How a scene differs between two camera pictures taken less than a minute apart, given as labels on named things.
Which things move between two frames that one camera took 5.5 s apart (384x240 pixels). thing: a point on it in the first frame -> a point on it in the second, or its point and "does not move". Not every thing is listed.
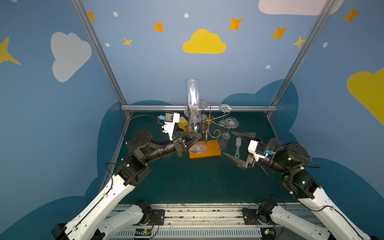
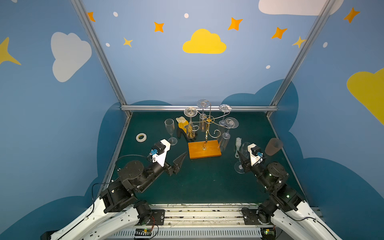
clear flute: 193,94 -> 243,149
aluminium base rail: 210,221 does not move
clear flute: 224,108 does not move
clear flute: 229,123 does not move
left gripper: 182,144 -> 172,168
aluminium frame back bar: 200,107 does not move
